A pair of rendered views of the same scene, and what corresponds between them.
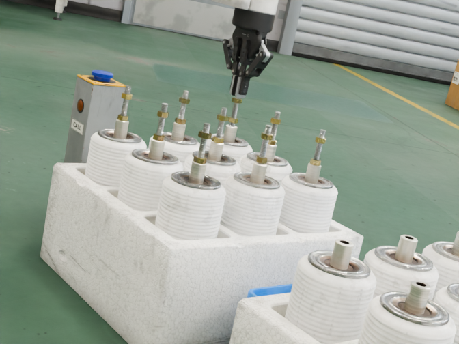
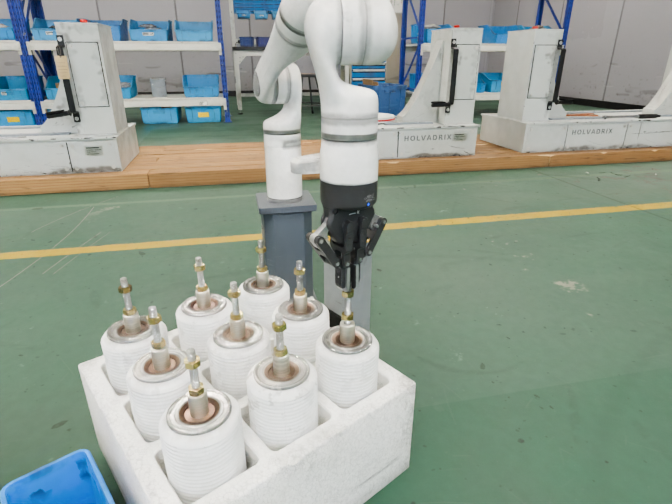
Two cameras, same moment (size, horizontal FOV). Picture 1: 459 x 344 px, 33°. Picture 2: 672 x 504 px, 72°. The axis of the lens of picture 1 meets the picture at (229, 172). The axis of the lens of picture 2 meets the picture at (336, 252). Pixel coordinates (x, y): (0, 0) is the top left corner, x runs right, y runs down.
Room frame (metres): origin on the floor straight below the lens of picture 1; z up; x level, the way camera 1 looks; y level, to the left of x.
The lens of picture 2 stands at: (1.43, -0.57, 0.64)
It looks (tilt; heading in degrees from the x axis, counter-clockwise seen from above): 23 degrees down; 89
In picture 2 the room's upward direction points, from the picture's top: straight up
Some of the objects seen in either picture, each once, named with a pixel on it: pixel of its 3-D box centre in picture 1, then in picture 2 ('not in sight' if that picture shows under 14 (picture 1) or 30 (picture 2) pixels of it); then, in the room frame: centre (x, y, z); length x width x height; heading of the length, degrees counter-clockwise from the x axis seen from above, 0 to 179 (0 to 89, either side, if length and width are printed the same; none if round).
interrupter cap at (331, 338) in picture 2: (228, 140); (347, 339); (1.46, 0.01, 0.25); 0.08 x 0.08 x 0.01
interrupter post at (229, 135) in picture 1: (229, 134); (347, 332); (1.46, 0.01, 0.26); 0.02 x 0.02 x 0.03
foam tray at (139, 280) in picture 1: (196, 247); (246, 416); (1.29, 0.03, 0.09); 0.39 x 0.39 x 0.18; 39
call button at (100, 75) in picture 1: (102, 77); not in sight; (1.47, 0.27, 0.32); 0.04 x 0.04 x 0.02
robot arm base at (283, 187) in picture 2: not in sight; (283, 166); (1.32, 0.60, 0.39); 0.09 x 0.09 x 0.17; 12
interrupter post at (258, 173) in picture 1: (258, 173); (160, 357); (1.20, -0.05, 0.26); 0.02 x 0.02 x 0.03
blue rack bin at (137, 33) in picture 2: not in sight; (151, 30); (-0.38, 4.69, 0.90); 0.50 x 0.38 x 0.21; 100
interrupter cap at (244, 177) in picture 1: (256, 181); (162, 365); (1.20, -0.05, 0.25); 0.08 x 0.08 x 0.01
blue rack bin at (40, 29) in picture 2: not in sight; (59, 29); (-1.24, 4.52, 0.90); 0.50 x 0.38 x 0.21; 101
